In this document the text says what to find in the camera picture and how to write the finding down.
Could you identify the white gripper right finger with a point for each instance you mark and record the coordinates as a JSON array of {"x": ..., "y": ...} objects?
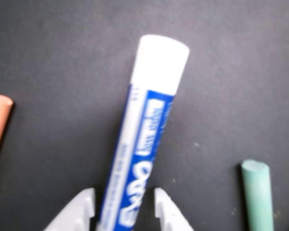
[{"x": 167, "y": 211}]

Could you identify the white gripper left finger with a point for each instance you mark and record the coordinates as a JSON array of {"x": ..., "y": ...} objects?
[{"x": 83, "y": 209}]

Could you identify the blue Expo marker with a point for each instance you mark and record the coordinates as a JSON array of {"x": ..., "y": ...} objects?
[{"x": 144, "y": 120}]

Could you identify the green chalk stick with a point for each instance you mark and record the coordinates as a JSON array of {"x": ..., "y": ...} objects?
[{"x": 257, "y": 192}]

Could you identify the dark grey WOWROBO mat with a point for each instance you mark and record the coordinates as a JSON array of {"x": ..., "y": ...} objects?
[{"x": 62, "y": 48}]

